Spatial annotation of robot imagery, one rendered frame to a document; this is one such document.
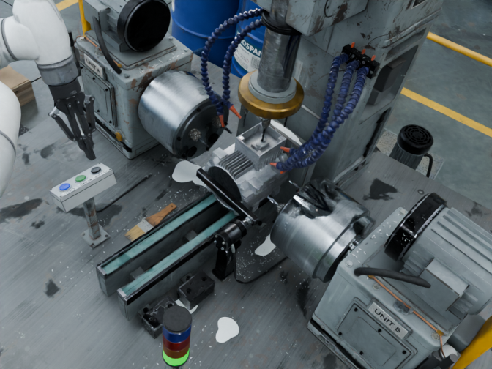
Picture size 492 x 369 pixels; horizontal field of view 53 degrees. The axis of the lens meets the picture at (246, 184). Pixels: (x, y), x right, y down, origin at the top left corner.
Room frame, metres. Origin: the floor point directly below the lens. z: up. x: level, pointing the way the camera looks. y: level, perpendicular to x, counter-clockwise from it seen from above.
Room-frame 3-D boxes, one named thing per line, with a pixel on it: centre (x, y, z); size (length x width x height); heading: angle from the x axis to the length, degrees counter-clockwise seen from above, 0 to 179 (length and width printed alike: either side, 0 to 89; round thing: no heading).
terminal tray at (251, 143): (1.07, -0.02, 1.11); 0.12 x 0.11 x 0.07; 143
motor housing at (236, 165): (1.04, 0.00, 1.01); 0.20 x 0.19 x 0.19; 143
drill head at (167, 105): (1.25, 0.29, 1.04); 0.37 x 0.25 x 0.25; 53
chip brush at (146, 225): (0.93, 0.28, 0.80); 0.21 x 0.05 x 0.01; 148
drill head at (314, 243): (0.84, -0.26, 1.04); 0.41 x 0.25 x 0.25; 53
